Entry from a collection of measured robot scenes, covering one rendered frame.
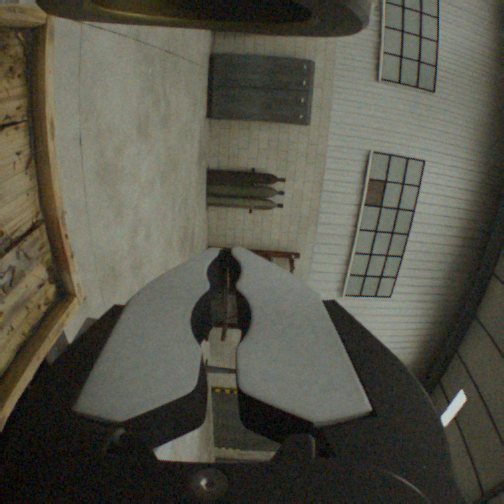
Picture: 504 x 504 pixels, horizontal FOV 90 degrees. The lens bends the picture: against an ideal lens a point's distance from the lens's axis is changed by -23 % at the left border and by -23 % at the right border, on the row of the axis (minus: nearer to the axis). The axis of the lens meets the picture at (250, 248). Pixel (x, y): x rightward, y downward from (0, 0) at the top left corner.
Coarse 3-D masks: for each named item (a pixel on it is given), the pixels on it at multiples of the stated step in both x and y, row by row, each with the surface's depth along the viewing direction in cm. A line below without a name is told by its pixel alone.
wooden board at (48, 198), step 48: (0, 48) 15; (48, 48) 19; (0, 96) 17; (48, 96) 22; (0, 144) 19; (48, 144) 23; (0, 192) 20; (48, 192) 25; (0, 240) 20; (48, 240) 28; (0, 288) 21; (48, 288) 28; (0, 336) 20; (48, 336) 25; (0, 384) 19; (0, 432) 16
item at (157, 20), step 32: (64, 0) 4; (96, 0) 5; (128, 0) 6; (160, 0) 7; (192, 0) 8; (224, 0) 8; (256, 0) 8; (288, 0) 8; (320, 0) 4; (352, 0) 4; (256, 32) 9; (288, 32) 8; (320, 32) 7; (352, 32) 6
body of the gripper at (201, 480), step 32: (128, 448) 5; (288, 448) 5; (32, 480) 4; (64, 480) 4; (96, 480) 4; (128, 480) 4; (160, 480) 4; (192, 480) 4; (224, 480) 4; (256, 480) 4; (288, 480) 4; (320, 480) 4; (352, 480) 4; (384, 480) 4
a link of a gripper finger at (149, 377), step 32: (224, 256) 12; (160, 288) 10; (192, 288) 10; (128, 320) 8; (160, 320) 8; (192, 320) 8; (128, 352) 7; (160, 352) 7; (192, 352) 7; (96, 384) 6; (128, 384) 6; (160, 384) 6; (192, 384) 6; (96, 416) 5; (128, 416) 6; (160, 416) 6; (192, 416) 7; (160, 448) 7
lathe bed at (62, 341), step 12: (0, 0) 14; (12, 0) 16; (60, 336) 33; (60, 348) 33; (48, 360) 30; (36, 372) 31; (24, 396) 26; (12, 420) 26; (0, 444) 30; (0, 456) 29; (0, 468) 28
